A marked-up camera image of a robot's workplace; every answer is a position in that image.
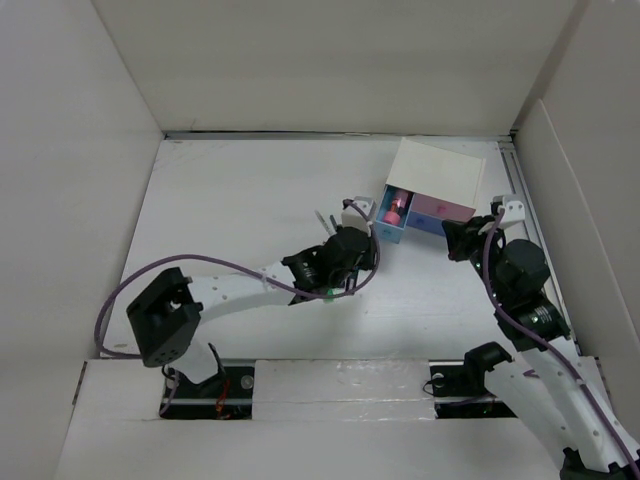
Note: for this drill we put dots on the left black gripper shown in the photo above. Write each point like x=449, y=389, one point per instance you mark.
x=366, y=264

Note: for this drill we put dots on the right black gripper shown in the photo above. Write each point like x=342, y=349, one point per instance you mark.
x=461, y=234

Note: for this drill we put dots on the pink drawer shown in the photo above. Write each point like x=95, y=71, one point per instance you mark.
x=440, y=208

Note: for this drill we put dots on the light blue drawer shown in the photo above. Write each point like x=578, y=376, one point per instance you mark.
x=386, y=231

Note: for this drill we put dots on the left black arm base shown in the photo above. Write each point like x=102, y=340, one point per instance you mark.
x=227, y=395

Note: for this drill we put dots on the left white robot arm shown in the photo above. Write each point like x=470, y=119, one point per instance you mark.
x=166, y=315

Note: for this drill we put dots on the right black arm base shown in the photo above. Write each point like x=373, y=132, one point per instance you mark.
x=458, y=389

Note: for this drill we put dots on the green clear pen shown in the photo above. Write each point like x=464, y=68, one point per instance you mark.
x=324, y=223

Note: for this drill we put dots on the purple blue drawer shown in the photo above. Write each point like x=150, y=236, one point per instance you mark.
x=425, y=223

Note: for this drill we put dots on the white drawer cabinet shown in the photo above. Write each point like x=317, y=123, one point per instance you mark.
x=438, y=173

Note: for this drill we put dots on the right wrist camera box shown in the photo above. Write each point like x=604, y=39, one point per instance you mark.
x=508, y=210

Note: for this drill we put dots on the right aluminium rail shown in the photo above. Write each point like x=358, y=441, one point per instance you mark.
x=532, y=227

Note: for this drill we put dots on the aluminium rail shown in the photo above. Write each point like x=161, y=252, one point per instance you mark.
x=176, y=135
x=532, y=227

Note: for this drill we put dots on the back aluminium rail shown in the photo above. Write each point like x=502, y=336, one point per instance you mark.
x=176, y=135

